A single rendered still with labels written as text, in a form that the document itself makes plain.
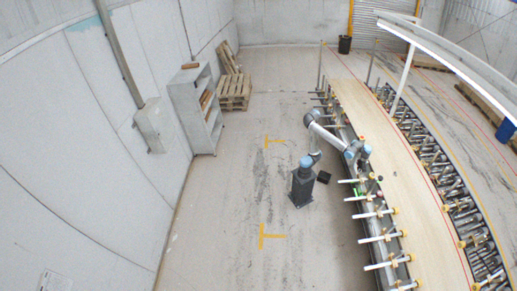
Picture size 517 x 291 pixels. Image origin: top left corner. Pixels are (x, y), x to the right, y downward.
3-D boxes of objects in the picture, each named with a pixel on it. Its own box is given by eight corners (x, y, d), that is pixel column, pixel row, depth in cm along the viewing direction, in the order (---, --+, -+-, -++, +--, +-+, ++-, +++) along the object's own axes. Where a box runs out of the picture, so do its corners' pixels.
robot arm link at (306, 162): (296, 169, 249) (297, 160, 237) (304, 161, 257) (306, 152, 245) (306, 175, 241) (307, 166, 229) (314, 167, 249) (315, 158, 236)
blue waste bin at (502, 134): (501, 146, 303) (515, 126, 252) (490, 132, 344) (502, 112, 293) (510, 146, 297) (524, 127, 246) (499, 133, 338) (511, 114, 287)
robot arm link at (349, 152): (299, 116, 203) (353, 155, 173) (306, 111, 208) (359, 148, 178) (297, 124, 212) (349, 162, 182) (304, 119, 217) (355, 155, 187)
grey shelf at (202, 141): (194, 156, 378) (165, 85, 269) (205, 126, 441) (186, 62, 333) (216, 156, 373) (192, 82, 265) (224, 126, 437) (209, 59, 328)
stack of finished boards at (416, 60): (452, 70, 598) (453, 67, 586) (414, 64, 618) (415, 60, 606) (442, 63, 653) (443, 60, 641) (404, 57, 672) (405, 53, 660)
